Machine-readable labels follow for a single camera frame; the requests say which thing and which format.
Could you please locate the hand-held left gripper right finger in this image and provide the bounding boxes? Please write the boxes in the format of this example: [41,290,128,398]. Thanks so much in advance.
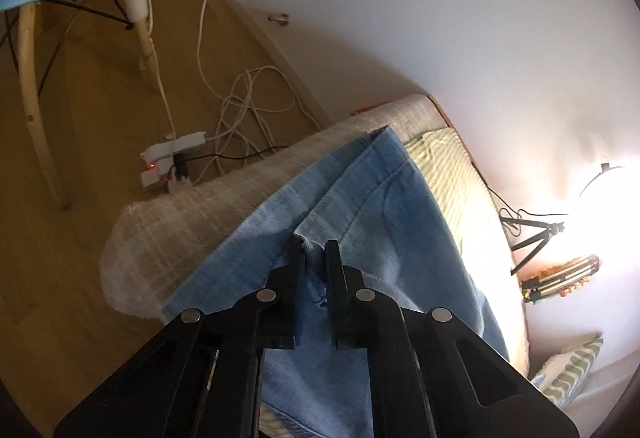
[324,239,577,438]

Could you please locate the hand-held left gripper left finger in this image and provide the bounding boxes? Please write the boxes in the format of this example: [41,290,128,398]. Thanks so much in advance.
[52,238,307,438]

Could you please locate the blue denim pants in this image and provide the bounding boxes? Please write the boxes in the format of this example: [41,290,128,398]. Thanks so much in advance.
[162,125,511,438]

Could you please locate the plaid bed blanket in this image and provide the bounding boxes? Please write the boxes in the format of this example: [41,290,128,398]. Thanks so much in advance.
[99,93,451,324]

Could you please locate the white power strip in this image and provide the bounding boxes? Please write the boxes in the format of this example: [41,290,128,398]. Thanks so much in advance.
[140,131,208,193]

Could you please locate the black tripod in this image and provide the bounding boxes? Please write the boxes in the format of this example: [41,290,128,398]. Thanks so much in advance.
[500,211,568,276]

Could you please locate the green striped pillow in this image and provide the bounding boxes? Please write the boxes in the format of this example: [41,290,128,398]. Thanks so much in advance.
[530,333,606,411]

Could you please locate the thin black cable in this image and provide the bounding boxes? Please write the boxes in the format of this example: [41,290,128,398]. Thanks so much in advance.
[182,145,291,169]

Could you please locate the white straight cable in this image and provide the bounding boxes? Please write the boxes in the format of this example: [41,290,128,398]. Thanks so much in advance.
[142,0,178,141]

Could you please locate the white coiled cable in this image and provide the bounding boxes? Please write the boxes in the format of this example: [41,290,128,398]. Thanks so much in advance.
[197,0,323,184]

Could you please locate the ring light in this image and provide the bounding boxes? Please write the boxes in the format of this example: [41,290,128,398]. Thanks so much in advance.
[577,161,640,269]

